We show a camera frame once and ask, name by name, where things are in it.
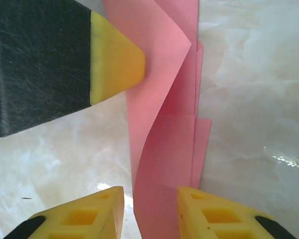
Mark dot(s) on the pink paper sheet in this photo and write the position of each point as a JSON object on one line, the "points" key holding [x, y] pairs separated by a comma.
{"points": [[169, 149]]}

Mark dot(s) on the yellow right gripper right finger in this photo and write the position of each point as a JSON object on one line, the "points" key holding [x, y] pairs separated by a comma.
{"points": [[214, 219]]}

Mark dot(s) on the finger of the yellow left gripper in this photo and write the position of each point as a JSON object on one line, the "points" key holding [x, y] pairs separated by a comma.
{"points": [[52, 62]]}

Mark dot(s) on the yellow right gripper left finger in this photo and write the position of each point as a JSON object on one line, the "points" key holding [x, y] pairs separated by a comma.
{"points": [[89, 216]]}

